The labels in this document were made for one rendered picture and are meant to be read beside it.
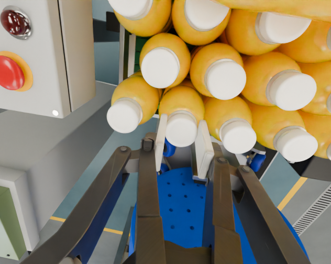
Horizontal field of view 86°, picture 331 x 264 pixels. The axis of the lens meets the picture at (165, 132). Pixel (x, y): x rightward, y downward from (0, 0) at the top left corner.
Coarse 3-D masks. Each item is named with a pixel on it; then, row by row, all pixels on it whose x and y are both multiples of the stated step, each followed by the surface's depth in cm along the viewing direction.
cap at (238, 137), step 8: (224, 128) 22; (232, 128) 21; (240, 128) 20; (248, 128) 20; (224, 136) 21; (232, 136) 21; (240, 136) 21; (248, 136) 21; (224, 144) 22; (232, 144) 22; (240, 144) 22; (248, 144) 21; (232, 152) 22; (240, 152) 22
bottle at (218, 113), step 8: (208, 104) 27; (216, 104) 25; (224, 104) 24; (232, 104) 24; (240, 104) 24; (208, 112) 26; (216, 112) 24; (224, 112) 24; (232, 112) 23; (240, 112) 23; (248, 112) 24; (208, 120) 26; (216, 120) 24; (224, 120) 23; (232, 120) 22; (240, 120) 22; (248, 120) 23; (208, 128) 26; (216, 128) 24; (216, 136) 25
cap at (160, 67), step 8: (152, 56) 18; (160, 56) 18; (168, 56) 18; (144, 64) 18; (152, 64) 18; (160, 64) 18; (168, 64) 18; (176, 64) 18; (144, 72) 18; (152, 72) 18; (160, 72) 18; (168, 72) 18; (176, 72) 18; (152, 80) 19; (160, 80) 19; (168, 80) 19
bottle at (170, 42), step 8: (152, 40) 21; (160, 40) 20; (168, 40) 20; (176, 40) 21; (144, 48) 21; (152, 48) 20; (160, 48) 19; (168, 48) 19; (176, 48) 20; (184, 48) 22; (144, 56) 21; (176, 56) 19; (184, 56) 21; (184, 64) 21; (184, 72) 22; (176, 80) 22; (168, 88) 24
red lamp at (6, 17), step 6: (6, 12) 16; (12, 12) 16; (0, 18) 16; (6, 18) 16; (12, 18) 16; (18, 18) 16; (6, 24) 17; (12, 24) 16; (18, 24) 17; (24, 24) 17; (6, 30) 17; (12, 30) 17; (18, 30) 17; (24, 30) 17
